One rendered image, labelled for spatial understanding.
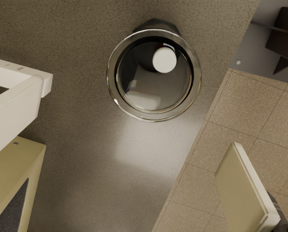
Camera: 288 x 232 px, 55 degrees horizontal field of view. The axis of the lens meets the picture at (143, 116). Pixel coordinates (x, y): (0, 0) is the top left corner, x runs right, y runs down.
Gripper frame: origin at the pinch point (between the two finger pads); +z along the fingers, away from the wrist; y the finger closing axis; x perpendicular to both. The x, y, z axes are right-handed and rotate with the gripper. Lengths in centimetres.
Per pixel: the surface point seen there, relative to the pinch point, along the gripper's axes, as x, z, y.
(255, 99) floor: -23, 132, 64
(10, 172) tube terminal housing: -28.1, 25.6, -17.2
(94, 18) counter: 1.2, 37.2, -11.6
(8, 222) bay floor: -45, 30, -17
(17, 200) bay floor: -38, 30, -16
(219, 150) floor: -59, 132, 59
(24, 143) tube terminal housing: -28.0, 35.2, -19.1
